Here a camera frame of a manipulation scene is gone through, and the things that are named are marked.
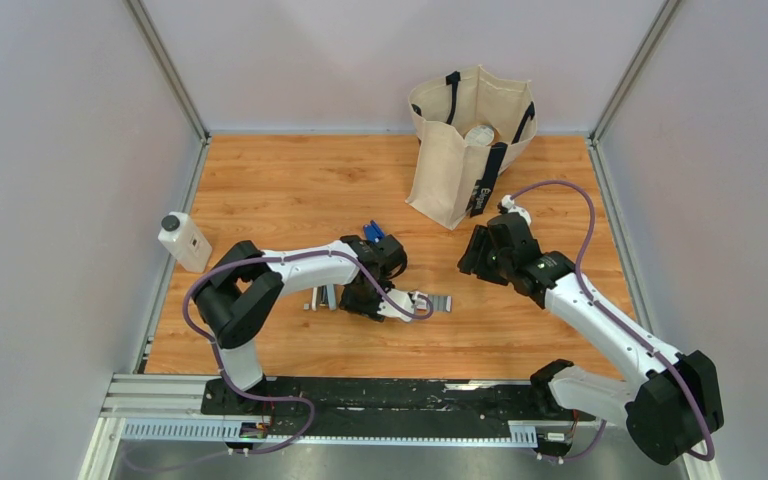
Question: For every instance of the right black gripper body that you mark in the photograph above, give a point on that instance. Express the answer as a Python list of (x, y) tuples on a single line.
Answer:
[(482, 261)]

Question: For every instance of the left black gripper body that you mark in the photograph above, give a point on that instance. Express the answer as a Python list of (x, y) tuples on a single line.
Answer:
[(362, 302)]

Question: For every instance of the blue black stapler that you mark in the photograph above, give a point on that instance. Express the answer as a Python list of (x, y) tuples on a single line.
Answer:
[(373, 232)]

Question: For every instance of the red white staples box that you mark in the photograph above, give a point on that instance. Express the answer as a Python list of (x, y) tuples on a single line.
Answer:
[(437, 303)]

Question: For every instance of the light grey white stapler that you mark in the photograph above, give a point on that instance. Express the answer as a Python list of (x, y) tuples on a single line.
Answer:
[(324, 297)]

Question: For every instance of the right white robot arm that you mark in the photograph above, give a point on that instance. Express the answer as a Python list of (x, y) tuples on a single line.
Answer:
[(666, 400)]

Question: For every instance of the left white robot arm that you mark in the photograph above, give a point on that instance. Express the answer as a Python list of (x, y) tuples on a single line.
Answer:
[(236, 297)]

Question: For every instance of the white roll in bag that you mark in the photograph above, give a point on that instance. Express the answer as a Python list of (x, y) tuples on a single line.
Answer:
[(481, 135)]

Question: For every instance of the cream canvas tote bag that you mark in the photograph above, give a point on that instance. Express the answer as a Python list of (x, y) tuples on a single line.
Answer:
[(471, 127)]

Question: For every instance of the white bottle black cap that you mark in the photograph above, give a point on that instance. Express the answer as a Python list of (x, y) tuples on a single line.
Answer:
[(185, 241)]

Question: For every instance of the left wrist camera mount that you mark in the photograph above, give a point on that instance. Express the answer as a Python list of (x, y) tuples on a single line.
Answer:
[(406, 306)]

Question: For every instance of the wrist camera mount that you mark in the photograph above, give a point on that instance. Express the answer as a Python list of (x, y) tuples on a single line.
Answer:
[(508, 205), (406, 306)]

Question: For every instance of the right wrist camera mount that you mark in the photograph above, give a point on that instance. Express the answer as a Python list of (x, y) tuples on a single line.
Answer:
[(508, 205)]

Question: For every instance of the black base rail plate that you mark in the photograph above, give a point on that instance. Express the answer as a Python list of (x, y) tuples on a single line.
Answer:
[(387, 408)]

